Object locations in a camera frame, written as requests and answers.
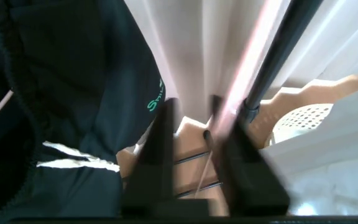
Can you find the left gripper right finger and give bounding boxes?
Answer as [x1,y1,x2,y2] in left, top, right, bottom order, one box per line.
[209,94,291,218]

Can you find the black shorts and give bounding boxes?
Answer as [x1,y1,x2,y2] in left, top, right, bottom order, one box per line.
[0,0,167,224]

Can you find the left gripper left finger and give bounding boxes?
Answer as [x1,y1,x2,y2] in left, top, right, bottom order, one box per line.
[121,97,180,218]

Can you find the white garment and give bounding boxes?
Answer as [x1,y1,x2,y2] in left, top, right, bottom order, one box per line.
[259,83,358,217]

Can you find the white laundry basket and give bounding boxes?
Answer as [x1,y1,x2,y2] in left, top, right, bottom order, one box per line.
[264,103,335,149]

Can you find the beige curtain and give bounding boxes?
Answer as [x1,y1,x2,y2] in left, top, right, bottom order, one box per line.
[123,0,358,124]

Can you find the black clothes rack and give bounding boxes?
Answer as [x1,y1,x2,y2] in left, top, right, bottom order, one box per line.
[173,0,324,200]

